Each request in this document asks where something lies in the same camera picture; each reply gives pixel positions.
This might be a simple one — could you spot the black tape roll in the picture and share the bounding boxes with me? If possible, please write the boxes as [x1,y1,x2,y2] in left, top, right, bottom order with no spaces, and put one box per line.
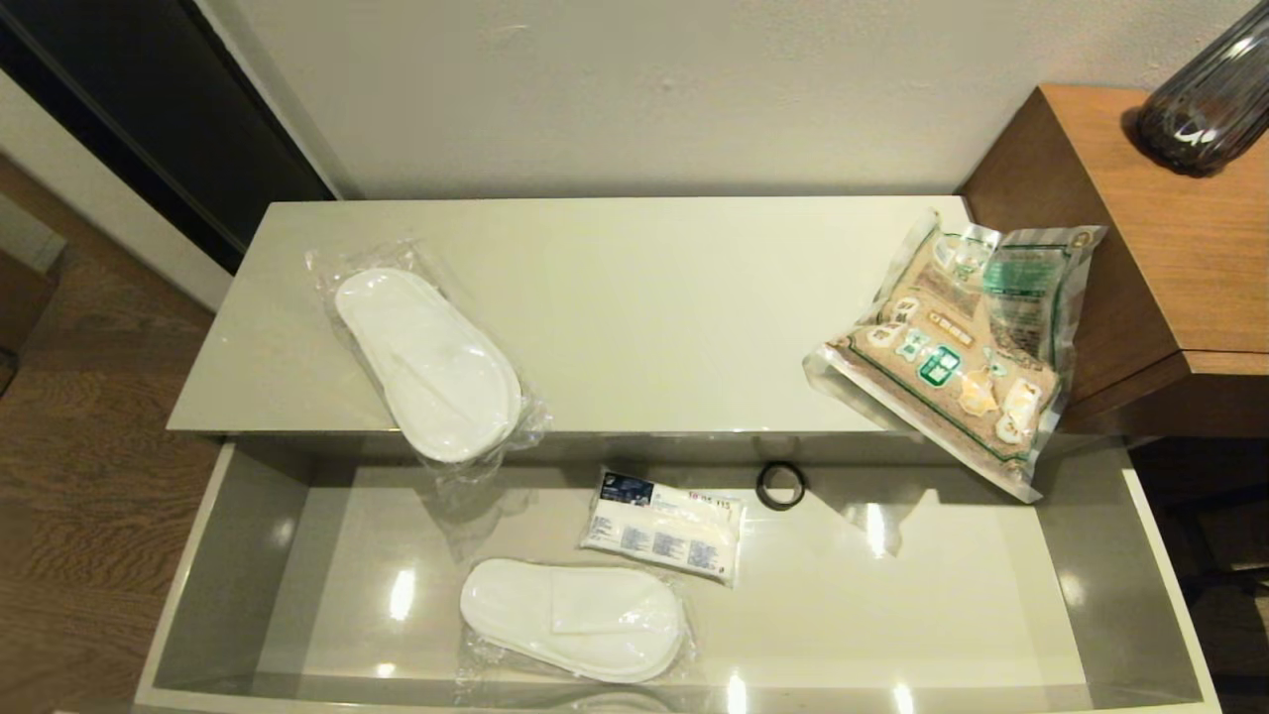
[755,459,809,512]

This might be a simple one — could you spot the brown box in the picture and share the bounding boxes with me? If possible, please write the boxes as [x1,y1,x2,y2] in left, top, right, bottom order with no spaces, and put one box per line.
[0,191,66,390]

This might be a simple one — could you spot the dark ribbed glass vase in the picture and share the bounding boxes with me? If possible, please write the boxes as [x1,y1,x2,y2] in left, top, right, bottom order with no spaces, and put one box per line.
[1133,0,1269,178]

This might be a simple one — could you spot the white slippers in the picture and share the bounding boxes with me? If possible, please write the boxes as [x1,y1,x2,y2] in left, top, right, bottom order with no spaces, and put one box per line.
[457,556,701,686]
[305,236,552,489]

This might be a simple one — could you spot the white wipes pack blue label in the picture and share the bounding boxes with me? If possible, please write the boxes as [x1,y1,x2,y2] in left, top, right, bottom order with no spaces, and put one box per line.
[577,466,748,588]

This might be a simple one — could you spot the glossy white low cabinet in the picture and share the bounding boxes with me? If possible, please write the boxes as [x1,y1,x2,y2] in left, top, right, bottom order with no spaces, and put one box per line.
[164,195,1052,437]

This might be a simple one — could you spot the glossy white drawer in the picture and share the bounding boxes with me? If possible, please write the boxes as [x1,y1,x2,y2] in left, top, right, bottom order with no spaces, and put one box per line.
[131,432,1223,714]

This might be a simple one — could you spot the brown wooden side cabinet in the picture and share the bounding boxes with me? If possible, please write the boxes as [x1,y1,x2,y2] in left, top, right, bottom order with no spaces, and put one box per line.
[959,83,1269,439]

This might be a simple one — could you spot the dark sliding door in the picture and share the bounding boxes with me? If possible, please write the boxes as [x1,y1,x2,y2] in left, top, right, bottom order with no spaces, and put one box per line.
[0,0,335,275]

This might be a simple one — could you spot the green printed snack bag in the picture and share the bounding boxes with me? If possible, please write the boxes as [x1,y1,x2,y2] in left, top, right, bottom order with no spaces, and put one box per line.
[801,206,1109,505]

